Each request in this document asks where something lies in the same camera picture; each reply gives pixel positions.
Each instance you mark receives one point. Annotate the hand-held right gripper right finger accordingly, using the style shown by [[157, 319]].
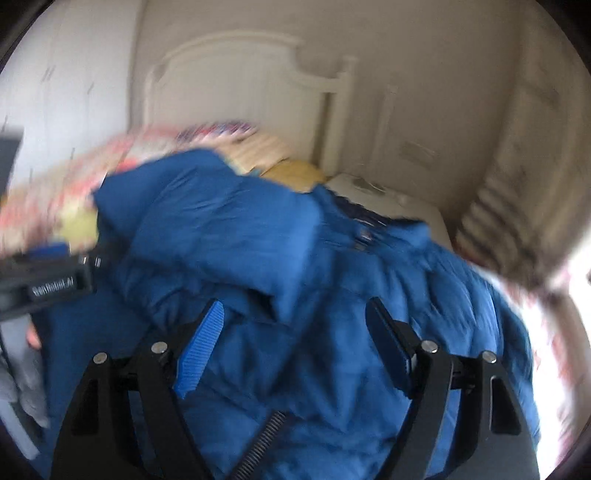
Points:
[[387, 346]]

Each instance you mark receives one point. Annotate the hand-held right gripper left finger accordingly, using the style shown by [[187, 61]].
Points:
[[198, 353]]

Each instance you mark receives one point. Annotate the blue down jacket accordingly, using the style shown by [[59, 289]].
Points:
[[300, 258]]

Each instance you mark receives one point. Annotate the person's left forearm grey sleeve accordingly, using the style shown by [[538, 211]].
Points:
[[25, 392]]

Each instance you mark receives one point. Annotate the person's left hand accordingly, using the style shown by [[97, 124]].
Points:
[[33, 337]]

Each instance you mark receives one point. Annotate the floral bed sheet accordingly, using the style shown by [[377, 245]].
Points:
[[55, 184]]

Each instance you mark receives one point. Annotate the dark panel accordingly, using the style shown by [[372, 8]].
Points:
[[10, 157]]

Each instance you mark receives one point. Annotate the white nightstand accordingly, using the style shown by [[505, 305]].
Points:
[[392, 203]]

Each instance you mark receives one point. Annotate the yellow pillow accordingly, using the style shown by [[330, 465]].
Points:
[[295, 175]]

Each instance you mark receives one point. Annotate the striped curtain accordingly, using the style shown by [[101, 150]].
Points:
[[521, 194]]

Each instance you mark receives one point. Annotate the navy floral pillow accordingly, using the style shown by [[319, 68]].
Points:
[[217, 129]]

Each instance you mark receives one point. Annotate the white bed headboard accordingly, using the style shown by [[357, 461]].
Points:
[[240, 87]]

